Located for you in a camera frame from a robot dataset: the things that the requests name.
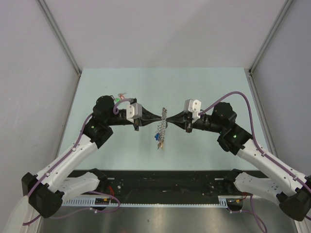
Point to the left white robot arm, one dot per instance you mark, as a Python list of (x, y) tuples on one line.
[(43, 189)]

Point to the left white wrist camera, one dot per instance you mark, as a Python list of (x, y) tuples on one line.
[(133, 111)]

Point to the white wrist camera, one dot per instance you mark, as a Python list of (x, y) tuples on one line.
[(194, 107), (133, 111)]

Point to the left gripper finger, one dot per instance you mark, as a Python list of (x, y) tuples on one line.
[(145, 122), (148, 115)]

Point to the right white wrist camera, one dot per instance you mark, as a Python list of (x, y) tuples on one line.
[(194, 107)]

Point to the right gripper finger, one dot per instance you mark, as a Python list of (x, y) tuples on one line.
[(181, 124), (178, 117)]

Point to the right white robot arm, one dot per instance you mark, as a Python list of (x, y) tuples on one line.
[(284, 186)]

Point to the red tag key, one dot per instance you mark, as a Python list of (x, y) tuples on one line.
[(121, 96)]

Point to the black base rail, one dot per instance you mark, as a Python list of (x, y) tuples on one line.
[(169, 186)]

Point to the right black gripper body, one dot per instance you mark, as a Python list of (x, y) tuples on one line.
[(205, 123)]

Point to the metal disc keyring organiser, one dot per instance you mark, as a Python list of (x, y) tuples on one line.
[(161, 128)]

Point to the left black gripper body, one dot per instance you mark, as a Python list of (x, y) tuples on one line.
[(116, 120)]

